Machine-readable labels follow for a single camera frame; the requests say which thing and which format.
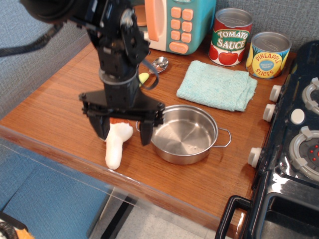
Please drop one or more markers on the black toy stove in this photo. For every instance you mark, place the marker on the black toy stove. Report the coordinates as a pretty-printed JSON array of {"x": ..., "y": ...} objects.
[{"x": 285, "y": 199}]

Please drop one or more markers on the green handled metal spoon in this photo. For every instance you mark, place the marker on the green handled metal spoon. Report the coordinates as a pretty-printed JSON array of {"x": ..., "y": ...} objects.
[{"x": 156, "y": 67}]

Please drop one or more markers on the light teal folded cloth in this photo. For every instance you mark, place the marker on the light teal folded cloth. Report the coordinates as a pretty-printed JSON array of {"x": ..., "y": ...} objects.
[{"x": 217, "y": 87}]

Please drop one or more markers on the white plush mushroom toy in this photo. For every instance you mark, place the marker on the white plush mushroom toy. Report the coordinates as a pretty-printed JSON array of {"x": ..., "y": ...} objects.
[{"x": 120, "y": 131}]

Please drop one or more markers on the orange object bottom corner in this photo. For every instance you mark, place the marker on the orange object bottom corner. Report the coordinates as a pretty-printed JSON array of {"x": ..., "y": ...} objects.
[{"x": 10, "y": 228}]

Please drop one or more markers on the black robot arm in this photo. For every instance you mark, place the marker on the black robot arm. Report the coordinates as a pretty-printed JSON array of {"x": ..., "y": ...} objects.
[{"x": 121, "y": 47}]

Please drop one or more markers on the teal toy microwave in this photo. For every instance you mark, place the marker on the teal toy microwave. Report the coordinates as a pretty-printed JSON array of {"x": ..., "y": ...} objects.
[{"x": 175, "y": 26}]

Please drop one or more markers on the stainless steel pot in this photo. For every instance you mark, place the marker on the stainless steel pot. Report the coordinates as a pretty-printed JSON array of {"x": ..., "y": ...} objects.
[{"x": 187, "y": 135}]

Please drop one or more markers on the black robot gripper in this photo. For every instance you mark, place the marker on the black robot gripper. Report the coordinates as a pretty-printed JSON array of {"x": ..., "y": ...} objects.
[{"x": 124, "y": 100}]

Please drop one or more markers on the pineapple slices can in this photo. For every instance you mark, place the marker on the pineapple slices can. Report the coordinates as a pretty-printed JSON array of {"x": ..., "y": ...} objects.
[{"x": 268, "y": 54}]

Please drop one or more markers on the tomato sauce can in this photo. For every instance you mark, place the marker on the tomato sauce can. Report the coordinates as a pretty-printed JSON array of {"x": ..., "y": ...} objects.
[{"x": 231, "y": 30}]

